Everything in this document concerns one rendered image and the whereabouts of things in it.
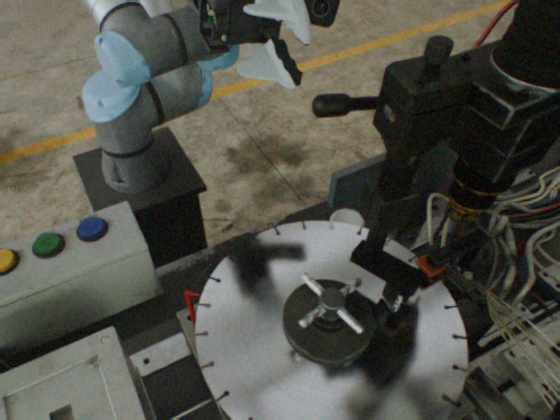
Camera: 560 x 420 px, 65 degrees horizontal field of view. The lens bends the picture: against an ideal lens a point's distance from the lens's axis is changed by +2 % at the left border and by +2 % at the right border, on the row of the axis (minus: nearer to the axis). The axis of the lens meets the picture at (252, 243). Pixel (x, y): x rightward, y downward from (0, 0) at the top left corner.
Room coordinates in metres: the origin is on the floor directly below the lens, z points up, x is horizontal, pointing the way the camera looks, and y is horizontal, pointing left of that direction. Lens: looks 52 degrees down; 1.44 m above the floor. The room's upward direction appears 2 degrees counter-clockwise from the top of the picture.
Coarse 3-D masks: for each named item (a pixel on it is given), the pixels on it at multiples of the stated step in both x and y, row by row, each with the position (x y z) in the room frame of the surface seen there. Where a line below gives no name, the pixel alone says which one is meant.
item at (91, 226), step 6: (84, 222) 0.47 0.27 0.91; (90, 222) 0.47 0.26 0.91; (96, 222) 0.47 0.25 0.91; (102, 222) 0.47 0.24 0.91; (84, 228) 0.46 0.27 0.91; (90, 228) 0.46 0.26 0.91; (96, 228) 0.46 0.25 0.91; (102, 228) 0.46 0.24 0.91; (84, 234) 0.45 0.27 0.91; (90, 234) 0.45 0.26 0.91; (96, 234) 0.45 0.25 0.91
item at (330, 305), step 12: (312, 288) 0.27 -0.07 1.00; (348, 288) 0.27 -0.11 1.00; (324, 300) 0.25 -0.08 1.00; (336, 300) 0.25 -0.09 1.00; (312, 312) 0.24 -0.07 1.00; (324, 312) 0.24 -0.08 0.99; (336, 312) 0.24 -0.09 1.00; (348, 312) 0.24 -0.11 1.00; (300, 324) 0.23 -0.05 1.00; (360, 324) 0.22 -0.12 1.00
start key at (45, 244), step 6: (48, 234) 0.45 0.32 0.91; (54, 234) 0.45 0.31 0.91; (36, 240) 0.44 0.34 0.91; (42, 240) 0.44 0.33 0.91; (48, 240) 0.44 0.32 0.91; (54, 240) 0.44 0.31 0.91; (60, 240) 0.44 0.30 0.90; (36, 246) 0.43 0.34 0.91; (42, 246) 0.43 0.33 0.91; (48, 246) 0.42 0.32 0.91; (54, 246) 0.42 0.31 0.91; (36, 252) 0.42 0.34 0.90; (42, 252) 0.41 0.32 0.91; (48, 252) 0.41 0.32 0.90
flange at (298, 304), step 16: (304, 288) 0.30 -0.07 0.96; (336, 288) 0.29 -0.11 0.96; (288, 304) 0.27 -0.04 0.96; (304, 304) 0.27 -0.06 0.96; (352, 304) 0.27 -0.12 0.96; (368, 304) 0.27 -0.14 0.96; (288, 320) 0.25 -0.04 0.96; (320, 320) 0.24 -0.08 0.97; (336, 320) 0.24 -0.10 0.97; (368, 320) 0.25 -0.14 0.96; (288, 336) 0.23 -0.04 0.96; (304, 336) 0.23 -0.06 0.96; (320, 336) 0.23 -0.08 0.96; (336, 336) 0.23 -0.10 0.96; (352, 336) 0.23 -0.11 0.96; (368, 336) 0.23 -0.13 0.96; (304, 352) 0.21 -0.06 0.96; (320, 352) 0.21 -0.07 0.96; (336, 352) 0.21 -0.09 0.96; (352, 352) 0.21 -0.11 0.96
